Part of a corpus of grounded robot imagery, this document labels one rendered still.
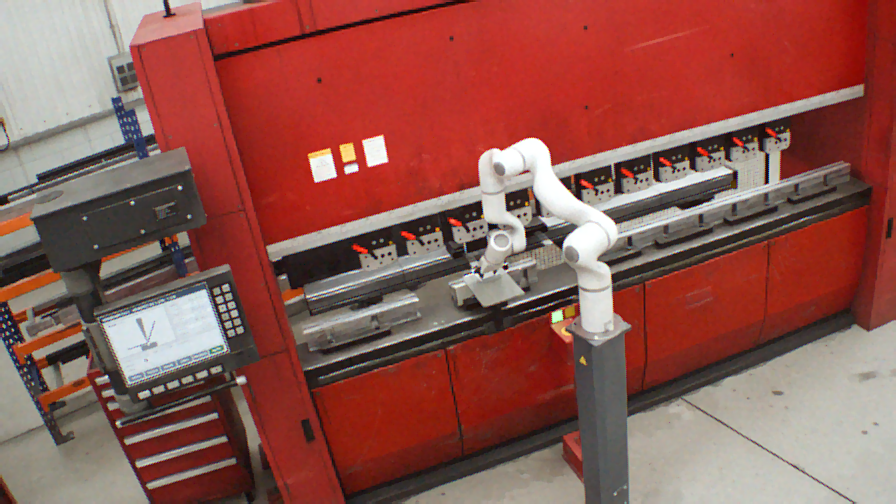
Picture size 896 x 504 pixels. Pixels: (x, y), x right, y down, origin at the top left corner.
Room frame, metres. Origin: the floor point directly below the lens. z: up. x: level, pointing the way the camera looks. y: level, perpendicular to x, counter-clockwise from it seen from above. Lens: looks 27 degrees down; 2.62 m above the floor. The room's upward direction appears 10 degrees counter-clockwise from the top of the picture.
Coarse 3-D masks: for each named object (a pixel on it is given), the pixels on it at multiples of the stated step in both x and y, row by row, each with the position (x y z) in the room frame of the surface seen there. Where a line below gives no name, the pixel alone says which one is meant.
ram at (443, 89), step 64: (512, 0) 2.93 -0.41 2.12; (576, 0) 3.00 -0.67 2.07; (640, 0) 3.07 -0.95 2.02; (704, 0) 3.14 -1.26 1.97; (768, 0) 3.23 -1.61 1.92; (832, 0) 3.32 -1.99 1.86; (256, 64) 2.70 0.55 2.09; (320, 64) 2.75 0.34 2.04; (384, 64) 2.81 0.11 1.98; (448, 64) 2.86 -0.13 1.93; (512, 64) 2.93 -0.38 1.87; (576, 64) 2.99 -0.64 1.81; (640, 64) 3.06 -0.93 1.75; (704, 64) 3.14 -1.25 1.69; (768, 64) 3.23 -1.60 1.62; (832, 64) 3.32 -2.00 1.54; (256, 128) 2.69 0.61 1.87; (320, 128) 2.74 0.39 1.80; (384, 128) 2.80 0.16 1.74; (448, 128) 2.85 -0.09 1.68; (512, 128) 2.92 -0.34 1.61; (576, 128) 2.98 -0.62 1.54; (640, 128) 3.06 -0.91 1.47; (256, 192) 2.67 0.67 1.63; (320, 192) 2.73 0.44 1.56; (384, 192) 2.78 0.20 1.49; (448, 192) 2.84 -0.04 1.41
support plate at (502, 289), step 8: (504, 272) 2.85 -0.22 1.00; (464, 280) 2.84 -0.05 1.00; (472, 280) 2.83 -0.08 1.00; (496, 280) 2.79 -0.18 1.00; (504, 280) 2.78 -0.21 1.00; (512, 280) 2.77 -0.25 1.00; (472, 288) 2.76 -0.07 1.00; (480, 288) 2.75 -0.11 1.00; (488, 288) 2.74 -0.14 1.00; (496, 288) 2.73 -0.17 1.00; (504, 288) 2.72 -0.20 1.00; (512, 288) 2.71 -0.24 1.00; (520, 288) 2.69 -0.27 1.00; (480, 296) 2.69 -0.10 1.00; (488, 296) 2.68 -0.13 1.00; (496, 296) 2.67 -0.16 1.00; (504, 296) 2.65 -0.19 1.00; (512, 296) 2.64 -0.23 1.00; (488, 304) 2.62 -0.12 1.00
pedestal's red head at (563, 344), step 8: (576, 304) 2.75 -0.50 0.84; (552, 312) 2.72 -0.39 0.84; (576, 312) 2.75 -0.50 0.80; (568, 320) 2.73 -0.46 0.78; (552, 328) 2.70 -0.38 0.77; (560, 328) 2.68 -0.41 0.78; (552, 336) 2.70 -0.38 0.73; (560, 336) 2.63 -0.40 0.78; (568, 336) 2.61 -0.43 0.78; (552, 344) 2.71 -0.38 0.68; (560, 344) 2.63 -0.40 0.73; (568, 344) 2.57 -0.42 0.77; (560, 352) 2.64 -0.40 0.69; (568, 352) 2.57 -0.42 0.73; (568, 360) 2.57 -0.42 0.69
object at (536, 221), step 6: (534, 222) 3.20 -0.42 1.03; (540, 222) 3.19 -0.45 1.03; (528, 228) 3.17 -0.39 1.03; (534, 228) 3.17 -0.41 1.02; (540, 228) 3.17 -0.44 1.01; (546, 228) 3.18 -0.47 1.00; (528, 234) 3.16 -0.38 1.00; (534, 234) 3.14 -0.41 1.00; (540, 234) 3.13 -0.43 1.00; (540, 240) 3.08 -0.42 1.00; (546, 240) 3.06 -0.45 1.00; (546, 246) 3.02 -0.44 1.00
